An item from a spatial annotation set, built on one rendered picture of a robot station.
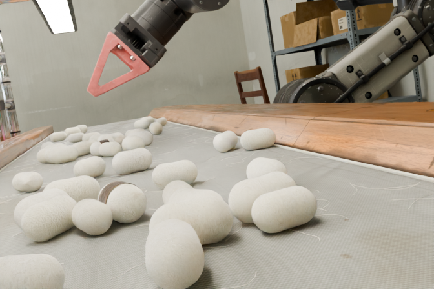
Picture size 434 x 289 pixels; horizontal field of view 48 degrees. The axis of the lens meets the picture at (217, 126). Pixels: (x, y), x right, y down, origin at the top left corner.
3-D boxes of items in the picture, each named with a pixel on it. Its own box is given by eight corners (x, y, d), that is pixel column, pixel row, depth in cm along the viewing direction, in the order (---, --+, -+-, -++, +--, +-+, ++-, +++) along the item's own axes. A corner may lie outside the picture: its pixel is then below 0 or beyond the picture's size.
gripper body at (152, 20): (115, 23, 57) (157, -22, 58) (112, 35, 67) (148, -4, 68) (157, 60, 58) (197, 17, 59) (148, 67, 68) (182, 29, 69)
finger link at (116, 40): (68, 75, 58) (121, 19, 60) (71, 77, 65) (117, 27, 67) (112, 111, 60) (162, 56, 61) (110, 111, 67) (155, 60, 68)
